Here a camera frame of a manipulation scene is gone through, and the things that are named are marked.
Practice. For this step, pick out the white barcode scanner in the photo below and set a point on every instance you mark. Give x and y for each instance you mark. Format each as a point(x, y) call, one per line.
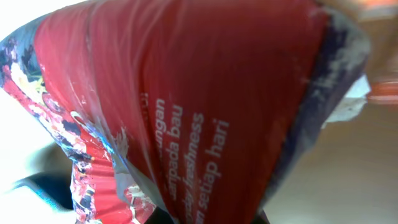
point(26, 147)

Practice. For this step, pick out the red purple snack bag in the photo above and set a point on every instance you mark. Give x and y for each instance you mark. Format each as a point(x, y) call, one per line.
point(197, 108)

